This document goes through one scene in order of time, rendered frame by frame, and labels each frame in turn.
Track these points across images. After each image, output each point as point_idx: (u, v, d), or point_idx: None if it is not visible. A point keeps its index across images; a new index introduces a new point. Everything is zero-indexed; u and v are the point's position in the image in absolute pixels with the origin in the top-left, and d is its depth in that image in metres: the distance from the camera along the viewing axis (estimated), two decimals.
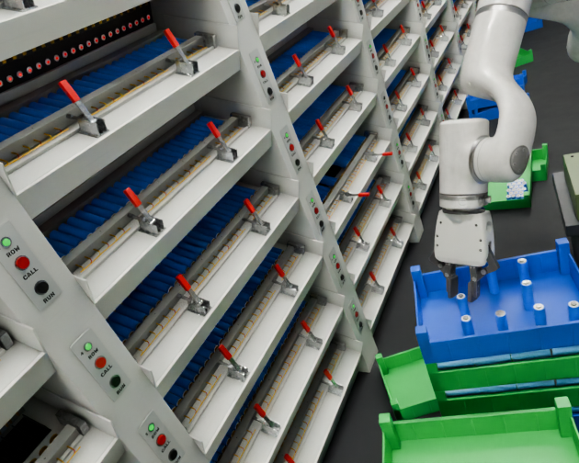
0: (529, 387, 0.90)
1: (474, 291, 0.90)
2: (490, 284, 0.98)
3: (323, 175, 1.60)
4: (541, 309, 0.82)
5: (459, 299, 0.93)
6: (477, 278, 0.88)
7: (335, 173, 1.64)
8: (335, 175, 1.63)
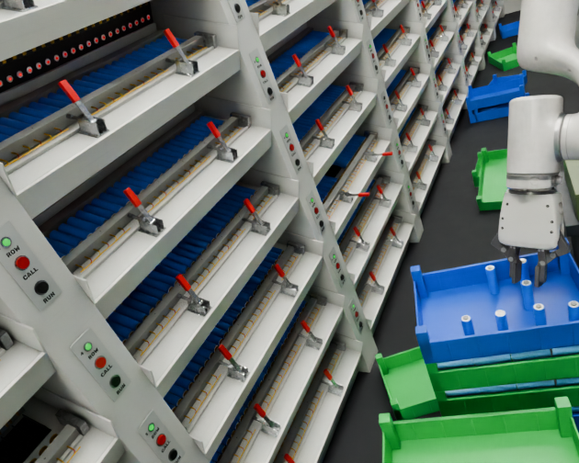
0: (529, 387, 0.90)
1: (541, 276, 0.86)
2: (490, 284, 0.98)
3: (323, 175, 1.60)
4: (541, 309, 0.82)
5: (326, 186, 1.56)
6: (546, 262, 0.85)
7: (335, 173, 1.64)
8: (335, 175, 1.63)
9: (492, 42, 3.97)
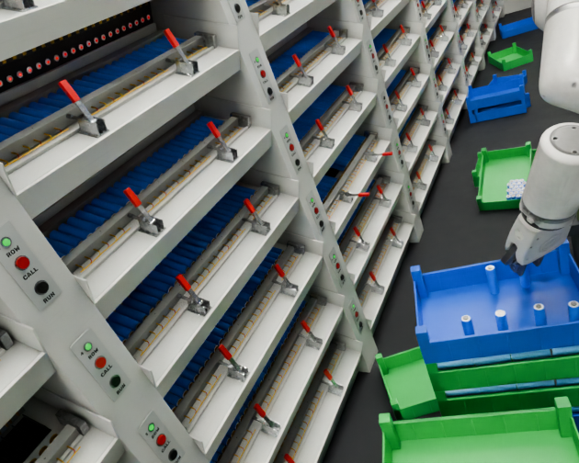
0: (529, 387, 0.90)
1: (512, 263, 0.92)
2: (490, 284, 0.98)
3: (323, 175, 1.60)
4: (541, 309, 0.82)
5: (326, 186, 1.56)
6: None
7: (335, 173, 1.64)
8: (335, 175, 1.63)
9: (492, 42, 3.97)
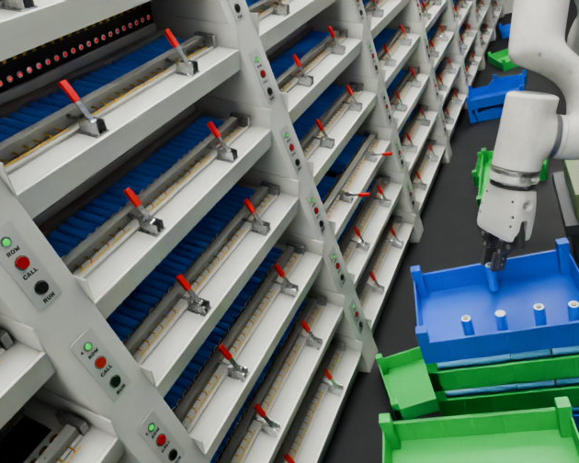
0: (529, 387, 0.90)
1: (497, 263, 0.93)
2: (490, 281, 0.98)
3: (323, 175, 1.60)
4: (541, 309, 0.82)
5: (326, 186, 1.56)
6: (501, 252, 0.91)
7: (335, 173, 1.64)
8: (335, 175, 1.63)
9: (492, 42, 3.97)
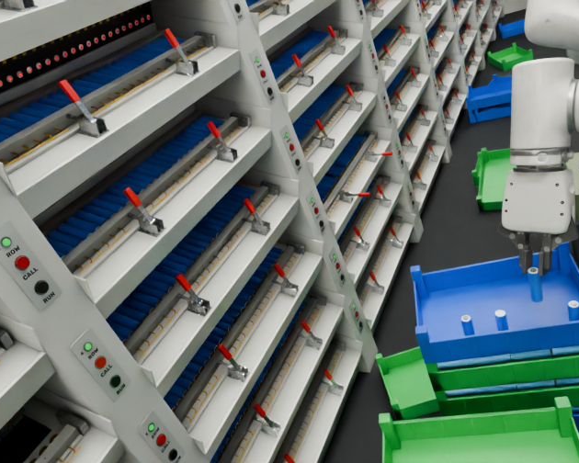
0: (529, 387, 0.90)
1: (546, 264, 0.78)
2: (326, 173, 1.63)
3: (323, 175, 1.60)
4: (536, 272, 0.79)
5: (326, 186, 1.56)
6: (550, 248, 0.76)
7: None
8: None
9: (492, 42, 3.97)
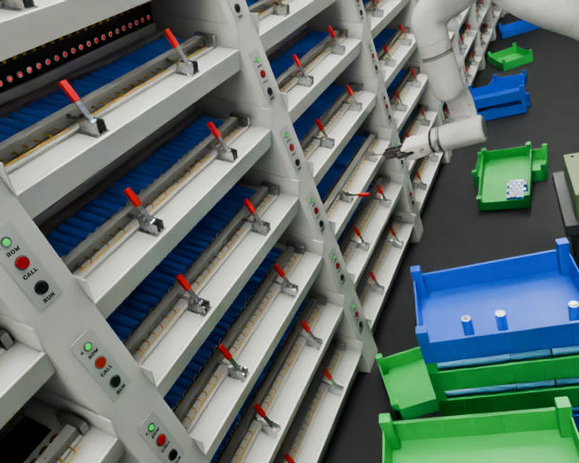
0: (529, 387, 0.90)
1: (388, 152, 1.65)
2: (326, 173, 1.63)
3: (323, 175, 1.60)
4: (339, 177, 1.61)
5: (326, 186, 1.56)
6: (394, 151, 1.63)
7: None
8: None
9: (492, 42, 3.97)
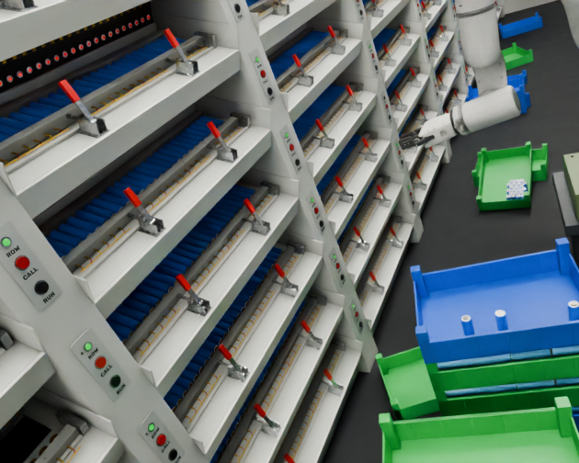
0: (529, 387, 0.90)
1: (404, 141, 1.44)
2: None
3: None
4: (334, 176, 1.62)
5: (322, 185, 1.56)
6: (412, 138, 1.41)
7: None
8: None
9: None
